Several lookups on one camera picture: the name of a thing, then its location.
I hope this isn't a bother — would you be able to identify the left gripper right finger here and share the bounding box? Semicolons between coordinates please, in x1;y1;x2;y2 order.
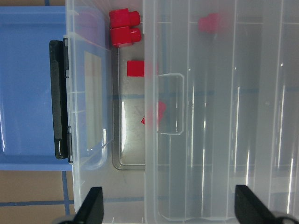
234;185;299;224

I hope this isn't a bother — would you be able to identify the black box latch handle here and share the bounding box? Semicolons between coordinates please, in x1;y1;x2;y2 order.
49;37;73;163

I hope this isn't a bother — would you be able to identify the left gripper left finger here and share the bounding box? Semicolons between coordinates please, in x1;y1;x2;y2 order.
56;187;103;224

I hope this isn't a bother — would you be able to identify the red block in box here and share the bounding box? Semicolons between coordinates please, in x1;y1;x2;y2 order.
109;8;141;28
198;13;220;34
127;60;153;77
110;27;142;48

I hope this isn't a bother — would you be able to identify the clear plastic box lid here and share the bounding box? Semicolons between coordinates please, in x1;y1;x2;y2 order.
143;0;299;224

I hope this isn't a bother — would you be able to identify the blue plastic tray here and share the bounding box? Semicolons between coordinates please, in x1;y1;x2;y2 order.
0;6;71;171

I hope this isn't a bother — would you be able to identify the red block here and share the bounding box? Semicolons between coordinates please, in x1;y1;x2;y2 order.
109;8;141;28
141;101;166;129
110;27;142;48
127;60;153;77
198;13;220;34

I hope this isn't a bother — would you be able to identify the clear plastic storage box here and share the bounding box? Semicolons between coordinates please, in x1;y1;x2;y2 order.
66;0;145;224

